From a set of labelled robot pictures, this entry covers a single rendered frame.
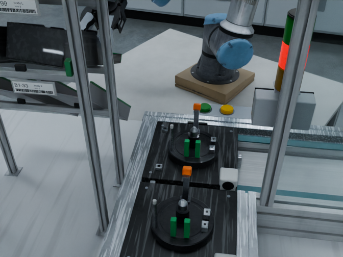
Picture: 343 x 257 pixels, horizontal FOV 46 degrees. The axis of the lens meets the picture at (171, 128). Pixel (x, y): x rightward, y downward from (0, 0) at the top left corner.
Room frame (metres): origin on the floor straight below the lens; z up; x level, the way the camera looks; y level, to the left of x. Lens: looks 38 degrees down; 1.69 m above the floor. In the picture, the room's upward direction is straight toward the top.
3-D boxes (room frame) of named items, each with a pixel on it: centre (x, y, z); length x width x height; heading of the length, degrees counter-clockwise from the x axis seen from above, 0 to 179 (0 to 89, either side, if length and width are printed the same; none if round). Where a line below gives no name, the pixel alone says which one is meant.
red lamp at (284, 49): (0.69, -0.23, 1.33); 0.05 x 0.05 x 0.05
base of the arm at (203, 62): (1.38, -0.17, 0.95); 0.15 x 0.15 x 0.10
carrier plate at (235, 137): (0.83, -0.06, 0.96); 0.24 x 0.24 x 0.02; 82
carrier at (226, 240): (0.58, -0.02, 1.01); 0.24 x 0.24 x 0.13; 82
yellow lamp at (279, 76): (0.69, -0.23, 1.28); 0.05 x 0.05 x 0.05
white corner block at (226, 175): (0.72, -0.14, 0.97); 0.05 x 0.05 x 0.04; 82
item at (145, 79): (1.34, -0.14, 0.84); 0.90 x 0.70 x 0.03; 53
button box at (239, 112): (1.03, -0.17, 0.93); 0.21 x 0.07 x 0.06; 82
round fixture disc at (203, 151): (0.83, -0.06, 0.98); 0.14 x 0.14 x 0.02
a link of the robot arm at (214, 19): (1.38, -0.18, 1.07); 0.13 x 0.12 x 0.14; 11
